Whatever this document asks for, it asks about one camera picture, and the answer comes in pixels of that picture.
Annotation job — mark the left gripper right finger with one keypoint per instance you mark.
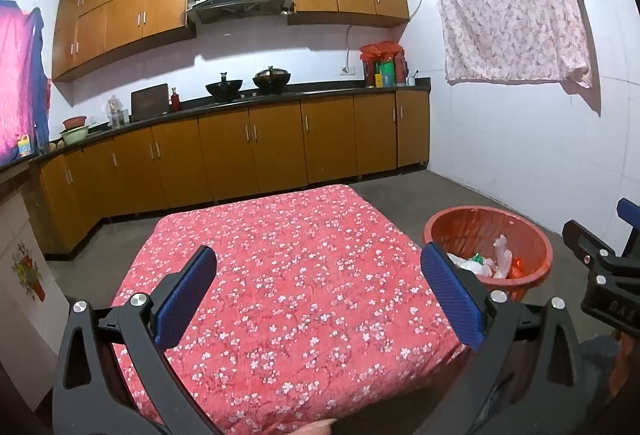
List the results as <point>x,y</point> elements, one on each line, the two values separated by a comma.
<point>526,374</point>

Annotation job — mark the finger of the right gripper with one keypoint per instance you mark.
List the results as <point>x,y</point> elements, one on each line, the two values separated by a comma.
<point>629,212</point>
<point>612,293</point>

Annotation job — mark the orange plastic bag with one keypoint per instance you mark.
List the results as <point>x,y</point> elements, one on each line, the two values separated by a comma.
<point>517,269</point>

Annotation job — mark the clear plastic in basket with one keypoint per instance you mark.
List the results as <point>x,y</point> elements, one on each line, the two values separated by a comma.
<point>502,258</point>

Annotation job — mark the white and green plastic bag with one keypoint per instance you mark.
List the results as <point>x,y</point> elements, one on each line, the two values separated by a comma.
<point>477,264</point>

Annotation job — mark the wooden lower kitchen cabinets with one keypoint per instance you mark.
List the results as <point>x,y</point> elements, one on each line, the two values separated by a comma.
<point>251,147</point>

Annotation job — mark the red plastic basket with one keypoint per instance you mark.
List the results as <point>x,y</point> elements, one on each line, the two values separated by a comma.
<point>467,230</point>

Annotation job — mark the red floral tablecloth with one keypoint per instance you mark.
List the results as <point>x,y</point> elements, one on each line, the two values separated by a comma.
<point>318,309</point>

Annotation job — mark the pink floral hanging cloth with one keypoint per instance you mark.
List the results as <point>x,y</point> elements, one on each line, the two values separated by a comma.
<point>516,41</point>

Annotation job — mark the stacked bowls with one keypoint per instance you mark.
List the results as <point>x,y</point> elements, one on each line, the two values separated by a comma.
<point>75,130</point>

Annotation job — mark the glass jar with bag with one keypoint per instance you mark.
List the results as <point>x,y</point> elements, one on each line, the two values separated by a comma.
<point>117,113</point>

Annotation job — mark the dark cutting board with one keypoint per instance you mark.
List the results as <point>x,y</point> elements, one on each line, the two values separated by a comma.
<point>150,102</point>

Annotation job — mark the red sauce bottle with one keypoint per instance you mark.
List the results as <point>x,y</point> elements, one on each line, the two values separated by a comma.
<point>175,104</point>

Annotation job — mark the red bag with bottles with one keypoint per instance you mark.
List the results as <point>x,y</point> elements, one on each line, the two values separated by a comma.
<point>384,64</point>

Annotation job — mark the pink blue hanging cloth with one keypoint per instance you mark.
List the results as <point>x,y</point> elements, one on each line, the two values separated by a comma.
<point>25,88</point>

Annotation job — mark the black wok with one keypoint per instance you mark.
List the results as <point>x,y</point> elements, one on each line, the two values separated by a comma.
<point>225,90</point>

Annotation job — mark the black lidded pot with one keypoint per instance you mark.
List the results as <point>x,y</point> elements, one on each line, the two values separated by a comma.
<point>272,81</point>

